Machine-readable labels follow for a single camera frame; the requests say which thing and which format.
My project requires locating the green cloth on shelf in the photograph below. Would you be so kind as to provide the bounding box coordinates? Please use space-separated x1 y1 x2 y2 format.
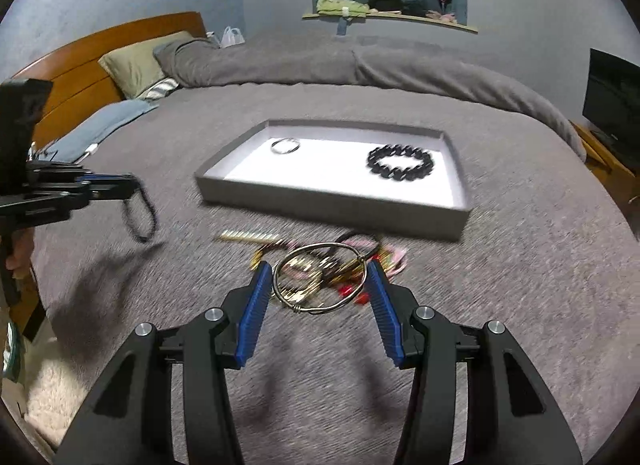
316 0 370 18

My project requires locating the black tv monitor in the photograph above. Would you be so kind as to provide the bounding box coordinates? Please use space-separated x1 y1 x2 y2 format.
582 49 640 155

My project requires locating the thin silver bangle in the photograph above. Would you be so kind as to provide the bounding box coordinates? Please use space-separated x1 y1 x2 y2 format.
270 138 300 155

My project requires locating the small dark bead bracelet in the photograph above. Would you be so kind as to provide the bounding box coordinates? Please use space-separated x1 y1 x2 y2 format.
120 186 158 244

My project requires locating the gold chain bracelet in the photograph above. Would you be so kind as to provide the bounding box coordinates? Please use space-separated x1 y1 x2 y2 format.
249 244 362 308

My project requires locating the grey shallow tray box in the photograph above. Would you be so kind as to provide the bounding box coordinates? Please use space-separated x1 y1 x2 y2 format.
194 118 473 241

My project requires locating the wooden tv stand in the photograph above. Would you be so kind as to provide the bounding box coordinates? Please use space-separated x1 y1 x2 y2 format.
573 123 639 222

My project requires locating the cream fluffy rug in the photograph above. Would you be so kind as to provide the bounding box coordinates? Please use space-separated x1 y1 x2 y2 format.
25 319 87 450

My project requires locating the silver wire bangle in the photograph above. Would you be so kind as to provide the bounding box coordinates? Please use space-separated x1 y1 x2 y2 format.
272 242 368 315

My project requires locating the grey duvet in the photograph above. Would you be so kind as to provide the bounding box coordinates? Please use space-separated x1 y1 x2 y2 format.
153 34 587 160

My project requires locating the pink cord necklace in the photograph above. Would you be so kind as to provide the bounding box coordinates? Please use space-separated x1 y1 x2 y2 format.
278 242 409 279

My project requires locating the large black bead bracelet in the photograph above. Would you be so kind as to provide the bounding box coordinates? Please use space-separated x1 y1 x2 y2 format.
365 143 435 183

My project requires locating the olive green pillow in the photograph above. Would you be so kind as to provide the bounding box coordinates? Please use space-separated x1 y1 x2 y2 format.
98 31 193 99

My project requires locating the grey bed cover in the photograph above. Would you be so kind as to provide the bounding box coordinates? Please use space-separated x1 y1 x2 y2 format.
27 82 640 465

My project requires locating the light blue blanket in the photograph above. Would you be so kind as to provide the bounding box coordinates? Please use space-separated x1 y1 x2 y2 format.
36 99 157 163

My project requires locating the person's left hand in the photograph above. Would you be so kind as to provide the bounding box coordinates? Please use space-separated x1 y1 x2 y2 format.
6 228 35 280

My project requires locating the red bead bracelet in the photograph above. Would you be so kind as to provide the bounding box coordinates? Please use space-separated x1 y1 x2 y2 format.
334 253 396 306

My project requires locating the white plastic bag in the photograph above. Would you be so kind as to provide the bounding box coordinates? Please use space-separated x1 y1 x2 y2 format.
219 26 245 48

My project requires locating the black cloth on shelf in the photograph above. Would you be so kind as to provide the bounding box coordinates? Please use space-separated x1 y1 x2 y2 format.
368 0 427 17

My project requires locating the striped pillow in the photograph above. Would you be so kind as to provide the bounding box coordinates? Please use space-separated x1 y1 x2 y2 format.
137 77 180 101

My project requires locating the wooden headboard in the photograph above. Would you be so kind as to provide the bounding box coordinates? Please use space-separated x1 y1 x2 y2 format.
14 11 205 148

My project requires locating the wooden window shelf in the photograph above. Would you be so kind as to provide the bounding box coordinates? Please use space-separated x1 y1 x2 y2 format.
302 12 480 35

